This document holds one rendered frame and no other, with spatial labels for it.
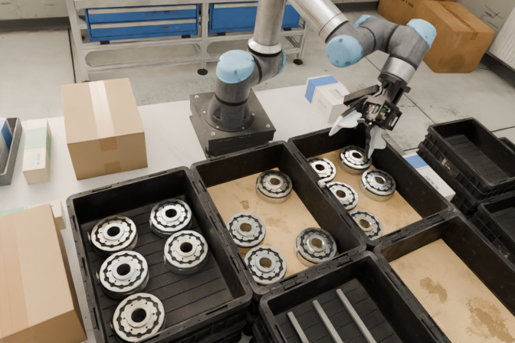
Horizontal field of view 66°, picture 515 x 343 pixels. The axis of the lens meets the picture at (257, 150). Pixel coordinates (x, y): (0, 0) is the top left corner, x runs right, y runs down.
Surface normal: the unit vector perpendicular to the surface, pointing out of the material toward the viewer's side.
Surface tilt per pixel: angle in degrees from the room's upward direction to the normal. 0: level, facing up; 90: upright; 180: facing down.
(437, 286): 0
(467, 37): 88
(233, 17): 90
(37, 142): 0
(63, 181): 0
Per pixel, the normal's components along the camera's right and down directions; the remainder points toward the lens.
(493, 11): -0.92, 0.17
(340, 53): -0.68, 0.44
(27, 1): 0.37, 0.67
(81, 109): 0.12, -0.72
